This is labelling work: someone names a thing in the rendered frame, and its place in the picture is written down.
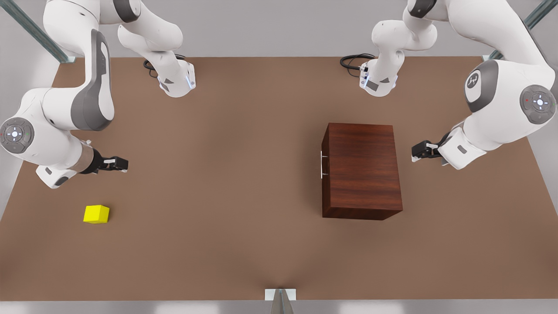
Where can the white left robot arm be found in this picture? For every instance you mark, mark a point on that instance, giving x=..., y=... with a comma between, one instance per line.
x=501, y=104

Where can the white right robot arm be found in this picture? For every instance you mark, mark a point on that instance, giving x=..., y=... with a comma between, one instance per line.
x=87, y=96

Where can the yellow cube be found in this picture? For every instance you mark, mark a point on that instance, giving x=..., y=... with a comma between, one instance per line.
x=96, y=214

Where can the dark wooden cabinet box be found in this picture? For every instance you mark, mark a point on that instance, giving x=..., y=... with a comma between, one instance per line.
x=361, y=170

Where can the silver frame post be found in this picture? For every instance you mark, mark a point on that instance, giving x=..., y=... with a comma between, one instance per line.
x=280, y=300
x=521, y=30
x=37, y=29

